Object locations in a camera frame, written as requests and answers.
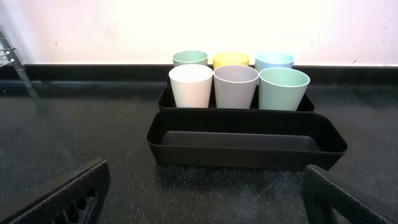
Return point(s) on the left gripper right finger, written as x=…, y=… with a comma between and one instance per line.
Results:
x=329, y=196

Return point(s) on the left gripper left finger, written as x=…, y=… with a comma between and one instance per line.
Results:
x=62, y=196

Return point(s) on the black tray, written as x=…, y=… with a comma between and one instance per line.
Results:
x=242, y=157
x=166, y=99

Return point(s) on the green cup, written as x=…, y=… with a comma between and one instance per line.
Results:
x=281, y=93
x=189, y=59

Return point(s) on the grey cup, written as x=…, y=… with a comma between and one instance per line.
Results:
x=235, y=93

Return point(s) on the blue cup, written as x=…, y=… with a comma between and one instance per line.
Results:
x=273, y=62

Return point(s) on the white cup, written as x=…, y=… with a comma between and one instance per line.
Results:
x=191, y=90

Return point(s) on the yellow cup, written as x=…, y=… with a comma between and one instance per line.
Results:
x=230, y=59

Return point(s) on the metal frame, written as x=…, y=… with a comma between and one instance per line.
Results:
x=18, y=67

